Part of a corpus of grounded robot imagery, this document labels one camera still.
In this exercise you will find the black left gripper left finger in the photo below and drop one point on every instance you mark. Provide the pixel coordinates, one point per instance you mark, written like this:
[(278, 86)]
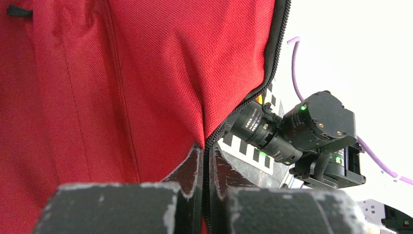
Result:
[(171, 206)]

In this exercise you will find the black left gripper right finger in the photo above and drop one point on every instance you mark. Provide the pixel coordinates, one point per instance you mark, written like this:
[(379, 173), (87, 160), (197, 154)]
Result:
[(237, 206)]

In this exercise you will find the black white chessboard mat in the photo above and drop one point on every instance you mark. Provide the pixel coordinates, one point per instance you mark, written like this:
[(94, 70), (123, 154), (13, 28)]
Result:
[(250, 158)]

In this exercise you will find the red student backpack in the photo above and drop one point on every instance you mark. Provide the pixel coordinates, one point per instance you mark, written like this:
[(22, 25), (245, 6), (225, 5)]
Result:
[(120, 90)]

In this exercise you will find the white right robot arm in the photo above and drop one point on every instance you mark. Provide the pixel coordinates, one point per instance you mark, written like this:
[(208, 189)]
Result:
[(317, 140)]

